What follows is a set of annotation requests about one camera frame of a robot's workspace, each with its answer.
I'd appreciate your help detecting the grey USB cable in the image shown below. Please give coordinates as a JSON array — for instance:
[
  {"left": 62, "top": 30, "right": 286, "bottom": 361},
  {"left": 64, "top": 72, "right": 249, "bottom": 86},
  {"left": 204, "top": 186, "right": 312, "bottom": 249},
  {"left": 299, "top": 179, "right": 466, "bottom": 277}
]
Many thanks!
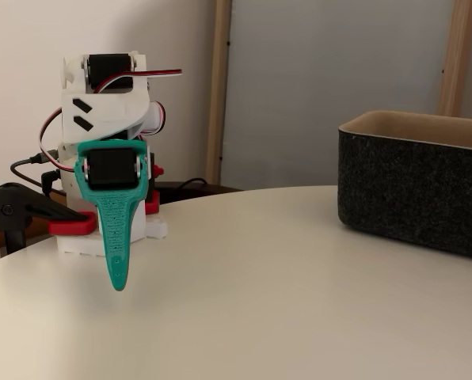
[{"left": 9, "top": 148, "right": 59, "bottom": 188}]

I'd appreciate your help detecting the black plug cable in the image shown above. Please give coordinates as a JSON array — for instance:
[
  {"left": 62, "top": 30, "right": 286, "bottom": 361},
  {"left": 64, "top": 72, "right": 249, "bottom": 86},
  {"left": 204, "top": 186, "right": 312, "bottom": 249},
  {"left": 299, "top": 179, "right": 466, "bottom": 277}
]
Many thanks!
[{"left": 40, "top": 169, "right": 64, "bottom": 197}]

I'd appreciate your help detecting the black clamp red jaw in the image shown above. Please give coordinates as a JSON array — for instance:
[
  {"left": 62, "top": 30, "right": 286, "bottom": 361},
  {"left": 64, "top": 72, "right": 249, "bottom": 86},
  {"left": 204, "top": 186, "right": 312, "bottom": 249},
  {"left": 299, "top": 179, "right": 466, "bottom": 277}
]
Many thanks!
[
  {"left": 0, "top": 181, "right": 98, "bottom": 254},
  {"left": 144, "top": 151, "right": 166, "bottom": 216}
]

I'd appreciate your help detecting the black power cable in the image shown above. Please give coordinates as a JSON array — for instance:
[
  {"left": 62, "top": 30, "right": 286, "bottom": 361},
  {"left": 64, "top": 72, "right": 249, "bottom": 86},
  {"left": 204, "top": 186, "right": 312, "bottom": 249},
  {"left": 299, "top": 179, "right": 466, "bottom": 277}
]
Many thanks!
[{"left": 154, "top": 177, "right": 210, "bottom": 195}]

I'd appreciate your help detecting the light wooden frame post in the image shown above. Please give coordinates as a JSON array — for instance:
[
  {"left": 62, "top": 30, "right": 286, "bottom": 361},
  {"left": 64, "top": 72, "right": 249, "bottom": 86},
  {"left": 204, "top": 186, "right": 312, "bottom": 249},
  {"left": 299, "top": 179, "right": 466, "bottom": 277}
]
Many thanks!
[
  {"left": 203, "top": 0, "right": 234, "bottom": 186},
  {"left": 435, "top": 0, "right": 472, "bottom": 118}
]

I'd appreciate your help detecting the dark grey felt basket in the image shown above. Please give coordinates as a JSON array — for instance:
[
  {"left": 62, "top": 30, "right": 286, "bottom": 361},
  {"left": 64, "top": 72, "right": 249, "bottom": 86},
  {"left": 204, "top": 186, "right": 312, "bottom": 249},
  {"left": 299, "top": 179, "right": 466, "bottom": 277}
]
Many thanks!
[{"left": 337, "top": 109, "right": 472, "bottom": 262}]

